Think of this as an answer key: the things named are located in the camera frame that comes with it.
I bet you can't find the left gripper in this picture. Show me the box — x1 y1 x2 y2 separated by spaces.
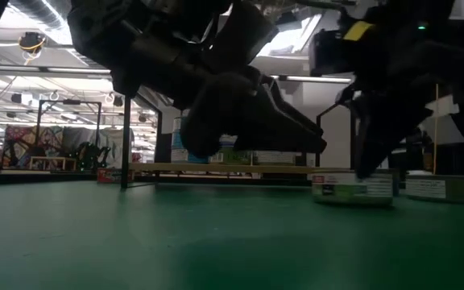
113 0 324 136

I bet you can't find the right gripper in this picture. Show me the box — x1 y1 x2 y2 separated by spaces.
310 0 454 180

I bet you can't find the wooden shelf with black legs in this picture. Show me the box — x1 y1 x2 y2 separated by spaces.
119 95 356 190

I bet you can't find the ceiling light tube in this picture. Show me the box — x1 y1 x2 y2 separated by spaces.
46 66 114 75
0 64 42 73
286 75 352 84

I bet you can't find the black cabinet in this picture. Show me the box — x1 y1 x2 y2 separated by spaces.
154 132 173 164

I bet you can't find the green table mat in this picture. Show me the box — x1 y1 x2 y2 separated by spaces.
0 179 464 290

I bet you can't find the black background robot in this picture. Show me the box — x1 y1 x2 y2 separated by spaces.
74 141 112 170

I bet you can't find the colourful patterned cloth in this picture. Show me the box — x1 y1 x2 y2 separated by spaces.
2 125 66 168

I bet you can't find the wooden bench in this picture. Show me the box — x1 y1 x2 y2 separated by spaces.
29 155 78 171

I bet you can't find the hanging yellow cable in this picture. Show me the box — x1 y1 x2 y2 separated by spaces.
433 82 440 174

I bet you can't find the black background frame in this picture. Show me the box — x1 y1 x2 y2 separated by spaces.
34 98 103 170

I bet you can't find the black metal table frame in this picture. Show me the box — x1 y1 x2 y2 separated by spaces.
0 171 464 198

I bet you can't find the hanging black cable reel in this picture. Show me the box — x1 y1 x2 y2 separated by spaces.
17 31 48 65

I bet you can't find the large silver ventilation duct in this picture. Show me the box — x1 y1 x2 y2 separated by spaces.
8 0 108 69

